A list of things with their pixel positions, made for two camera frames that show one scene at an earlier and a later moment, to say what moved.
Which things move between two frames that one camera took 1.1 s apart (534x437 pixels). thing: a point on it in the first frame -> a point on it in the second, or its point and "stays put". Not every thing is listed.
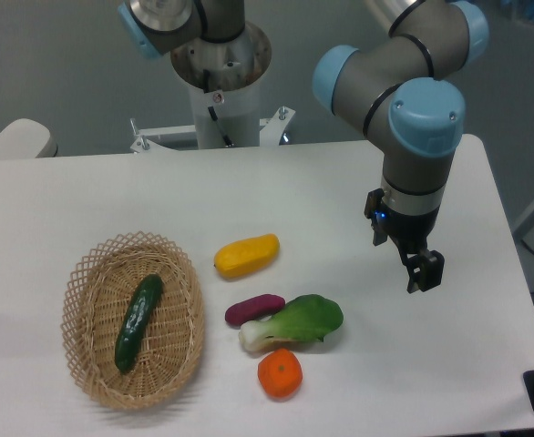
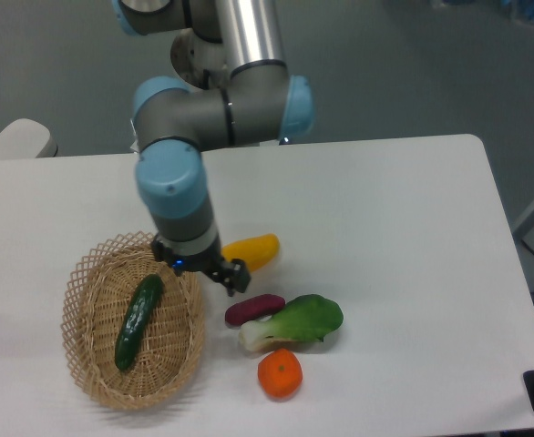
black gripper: (412, 232) -> (237, 278)
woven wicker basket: (99, 292) stays put
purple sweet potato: (252, 308) stays put
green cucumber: (149, 291) stays put
